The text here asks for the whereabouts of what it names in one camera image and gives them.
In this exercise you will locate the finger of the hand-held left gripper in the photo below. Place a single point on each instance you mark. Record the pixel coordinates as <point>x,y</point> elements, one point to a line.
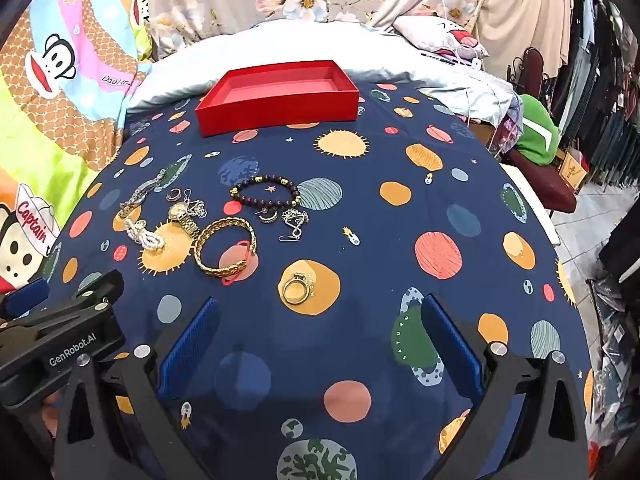
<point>27,296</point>
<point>102,285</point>

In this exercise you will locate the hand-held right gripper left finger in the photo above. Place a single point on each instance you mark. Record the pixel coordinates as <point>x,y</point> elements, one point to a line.
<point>190,347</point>

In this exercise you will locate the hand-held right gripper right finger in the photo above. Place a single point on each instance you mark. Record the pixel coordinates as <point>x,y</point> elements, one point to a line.
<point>452,350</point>

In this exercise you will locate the silver link watch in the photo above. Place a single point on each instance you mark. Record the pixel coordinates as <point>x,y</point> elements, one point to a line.
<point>142,191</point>

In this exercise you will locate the gold wrist watch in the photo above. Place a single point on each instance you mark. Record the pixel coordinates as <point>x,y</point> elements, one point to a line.
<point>177,211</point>

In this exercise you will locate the red cardboard box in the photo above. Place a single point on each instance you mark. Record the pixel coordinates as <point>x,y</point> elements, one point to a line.
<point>280,110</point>

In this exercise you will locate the silver hoop earrings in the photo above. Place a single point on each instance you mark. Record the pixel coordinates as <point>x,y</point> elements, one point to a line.
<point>175,194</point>

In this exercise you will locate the navy planet printed blanket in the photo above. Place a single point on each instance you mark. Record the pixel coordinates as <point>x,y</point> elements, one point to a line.
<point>375,240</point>

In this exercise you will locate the pile of plastic bags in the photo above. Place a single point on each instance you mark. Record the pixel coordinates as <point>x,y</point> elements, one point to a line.
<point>612,350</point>

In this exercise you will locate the dark red seat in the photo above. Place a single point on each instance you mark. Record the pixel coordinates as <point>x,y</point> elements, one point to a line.
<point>545,180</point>

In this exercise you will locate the colourful monkey printed blanket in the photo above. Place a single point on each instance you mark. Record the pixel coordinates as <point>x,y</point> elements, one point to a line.
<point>75,85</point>

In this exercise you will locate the brown paper bag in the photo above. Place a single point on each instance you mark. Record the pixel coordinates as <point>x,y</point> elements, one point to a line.
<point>572,167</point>

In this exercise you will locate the green cloth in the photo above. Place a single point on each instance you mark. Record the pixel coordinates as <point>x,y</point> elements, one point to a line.
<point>535,125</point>

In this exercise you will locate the light blue pillow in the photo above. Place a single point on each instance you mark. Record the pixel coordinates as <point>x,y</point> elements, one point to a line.
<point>200,60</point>

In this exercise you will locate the dark pen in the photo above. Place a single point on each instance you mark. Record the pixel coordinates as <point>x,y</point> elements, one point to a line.
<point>435,55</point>

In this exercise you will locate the dark metal chair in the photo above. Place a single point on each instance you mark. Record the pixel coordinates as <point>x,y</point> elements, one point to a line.
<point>532,62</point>

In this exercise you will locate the row of hanging clothes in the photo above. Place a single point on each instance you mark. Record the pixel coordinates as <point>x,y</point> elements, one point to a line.
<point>600,85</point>

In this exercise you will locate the white pink plush pillow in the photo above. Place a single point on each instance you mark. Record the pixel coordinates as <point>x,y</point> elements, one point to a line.
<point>430,30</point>

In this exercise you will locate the beige curtain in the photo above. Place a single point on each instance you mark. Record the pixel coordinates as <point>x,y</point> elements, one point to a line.
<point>520,10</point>

